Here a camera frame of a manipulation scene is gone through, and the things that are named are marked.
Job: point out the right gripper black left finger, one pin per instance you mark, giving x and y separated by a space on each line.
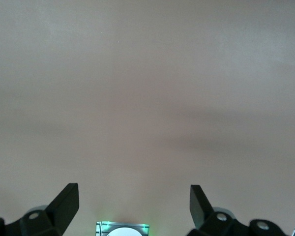
61 209

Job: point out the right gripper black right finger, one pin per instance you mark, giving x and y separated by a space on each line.
201 211

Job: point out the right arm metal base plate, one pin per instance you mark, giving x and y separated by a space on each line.
102 228

